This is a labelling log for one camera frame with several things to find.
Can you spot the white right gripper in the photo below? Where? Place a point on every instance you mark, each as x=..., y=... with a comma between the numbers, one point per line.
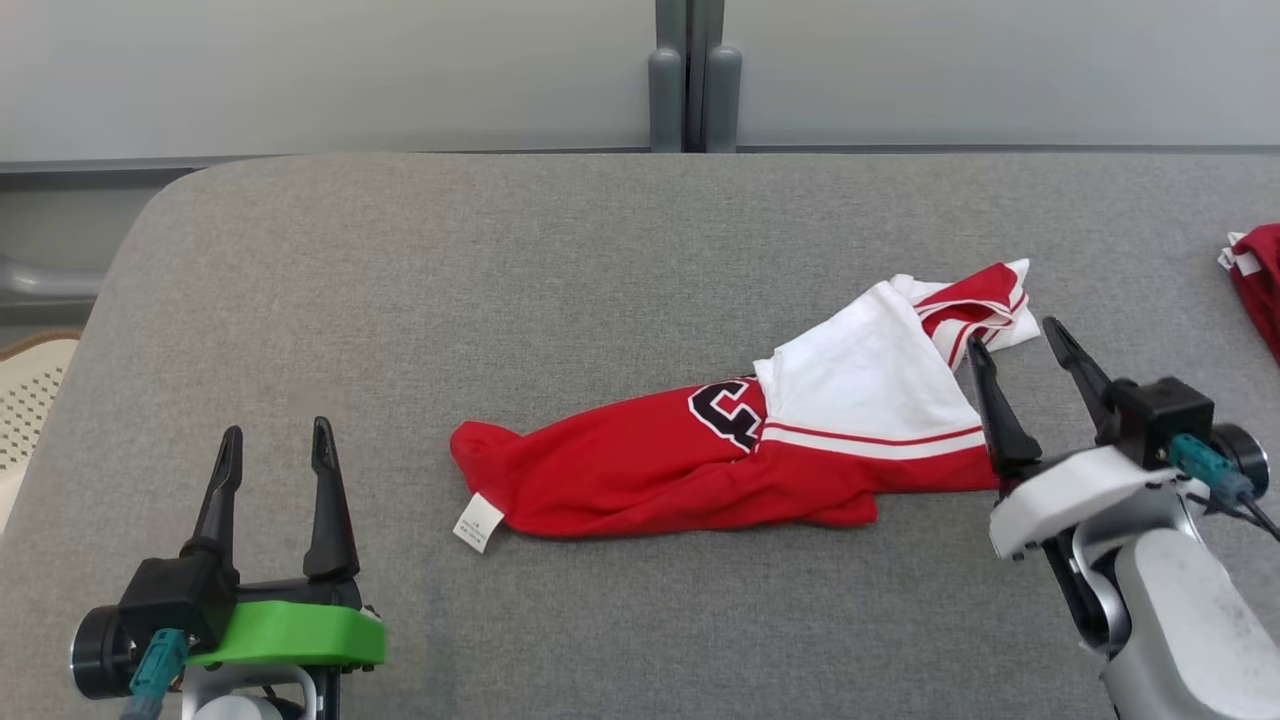
x=1070, y=495

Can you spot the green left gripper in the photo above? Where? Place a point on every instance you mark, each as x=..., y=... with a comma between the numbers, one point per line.
x=300, y=635

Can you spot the red printed t-shirt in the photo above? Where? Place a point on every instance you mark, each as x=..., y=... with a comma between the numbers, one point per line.
x=1262, y=290

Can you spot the red and white jersey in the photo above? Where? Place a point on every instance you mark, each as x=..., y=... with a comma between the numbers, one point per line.
x=650, y=470

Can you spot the cream perforated laundry basket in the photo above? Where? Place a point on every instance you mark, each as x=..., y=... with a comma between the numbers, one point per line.
x=30, y=410

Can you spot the grey metal pipe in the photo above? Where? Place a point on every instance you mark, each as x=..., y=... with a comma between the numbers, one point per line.
x=45, y=282

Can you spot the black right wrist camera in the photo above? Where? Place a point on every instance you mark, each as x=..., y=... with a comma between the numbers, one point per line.
x=1160, y=410

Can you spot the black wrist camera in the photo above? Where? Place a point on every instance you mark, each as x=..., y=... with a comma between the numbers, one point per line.
x=1160, y=410
x=170, y=600

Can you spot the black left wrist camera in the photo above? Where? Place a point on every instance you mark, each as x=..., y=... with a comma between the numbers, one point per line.
x=170, y=600

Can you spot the grey window frame post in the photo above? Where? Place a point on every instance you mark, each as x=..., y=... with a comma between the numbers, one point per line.
x=695, y=90

